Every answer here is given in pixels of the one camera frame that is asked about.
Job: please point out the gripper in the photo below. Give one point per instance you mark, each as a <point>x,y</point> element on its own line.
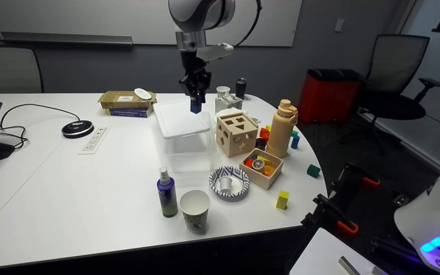
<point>193,65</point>

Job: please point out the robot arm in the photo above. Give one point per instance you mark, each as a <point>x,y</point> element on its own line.
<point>201,15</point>

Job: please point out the red block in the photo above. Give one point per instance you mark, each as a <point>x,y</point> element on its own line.
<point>264,134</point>

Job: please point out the dark block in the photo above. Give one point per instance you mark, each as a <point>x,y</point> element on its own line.
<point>260,144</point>

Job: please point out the blue cylinder block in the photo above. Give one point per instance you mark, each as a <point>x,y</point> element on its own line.
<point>295,142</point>

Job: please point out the tall yellow block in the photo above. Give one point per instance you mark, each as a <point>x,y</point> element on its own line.
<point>282,200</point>

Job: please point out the green cube block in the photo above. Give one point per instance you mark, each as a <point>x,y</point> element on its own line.
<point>313,170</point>

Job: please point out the small patterned paper cup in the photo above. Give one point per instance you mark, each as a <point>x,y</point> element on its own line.
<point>223,91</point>

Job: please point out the silver tissue box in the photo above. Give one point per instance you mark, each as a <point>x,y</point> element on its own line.
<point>227,103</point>

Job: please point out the white bin lid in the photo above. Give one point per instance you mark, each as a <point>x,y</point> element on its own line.
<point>178,120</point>

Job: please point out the black tumbler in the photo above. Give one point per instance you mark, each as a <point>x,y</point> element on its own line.
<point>241,88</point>

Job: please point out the white round lid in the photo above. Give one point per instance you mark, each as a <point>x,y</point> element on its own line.
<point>143,93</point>

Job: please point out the wooden shape sorter cube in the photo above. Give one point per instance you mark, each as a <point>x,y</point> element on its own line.
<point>239,135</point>

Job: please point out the clear plastic bin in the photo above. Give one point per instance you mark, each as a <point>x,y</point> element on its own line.
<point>187,152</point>

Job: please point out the blue book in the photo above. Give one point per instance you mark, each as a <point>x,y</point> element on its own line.
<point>130,112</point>

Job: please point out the flat cardboard box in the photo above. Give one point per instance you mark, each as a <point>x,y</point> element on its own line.
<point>122,100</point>

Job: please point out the tan water bottle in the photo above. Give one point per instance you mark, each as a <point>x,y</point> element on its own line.
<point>281,131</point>

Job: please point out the heap of coloured blocks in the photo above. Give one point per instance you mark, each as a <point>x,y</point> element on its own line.
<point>260,165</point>

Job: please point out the small white plastic cup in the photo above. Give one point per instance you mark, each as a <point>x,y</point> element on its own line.
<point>225,185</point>

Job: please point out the blue patterned paper bowl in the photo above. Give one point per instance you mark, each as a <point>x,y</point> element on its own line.
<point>239,189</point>

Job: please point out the wooden tray box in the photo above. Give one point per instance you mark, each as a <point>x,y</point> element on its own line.
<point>258,179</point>

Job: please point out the purple spray bottle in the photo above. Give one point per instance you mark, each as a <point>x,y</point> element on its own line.
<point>167,198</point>

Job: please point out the white table power outlet strip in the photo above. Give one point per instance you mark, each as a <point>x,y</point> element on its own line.
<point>93,140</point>

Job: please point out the large patterned paper cup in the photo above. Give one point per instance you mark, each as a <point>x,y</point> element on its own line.
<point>196,214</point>

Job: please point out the round black speaker puck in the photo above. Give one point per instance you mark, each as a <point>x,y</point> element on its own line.
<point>77,128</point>

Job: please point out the whiteboard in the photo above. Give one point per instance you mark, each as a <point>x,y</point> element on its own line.
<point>90,17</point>

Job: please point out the red bin with black lid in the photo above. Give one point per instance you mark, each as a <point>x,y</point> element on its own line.
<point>327,97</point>

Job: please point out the black clamp with orange tips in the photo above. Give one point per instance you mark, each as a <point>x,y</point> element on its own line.
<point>329,210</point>
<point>351,179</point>

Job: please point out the grey office chair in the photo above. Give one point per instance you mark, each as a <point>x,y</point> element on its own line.
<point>6,70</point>

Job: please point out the black office chair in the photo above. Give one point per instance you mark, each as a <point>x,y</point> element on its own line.
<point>392,103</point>

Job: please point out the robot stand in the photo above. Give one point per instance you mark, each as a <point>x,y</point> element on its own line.
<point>319,256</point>

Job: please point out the floor socket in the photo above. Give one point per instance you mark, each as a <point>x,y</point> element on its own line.
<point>401,199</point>

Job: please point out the white wall switch plate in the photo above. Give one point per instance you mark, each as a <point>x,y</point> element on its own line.
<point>339,25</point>

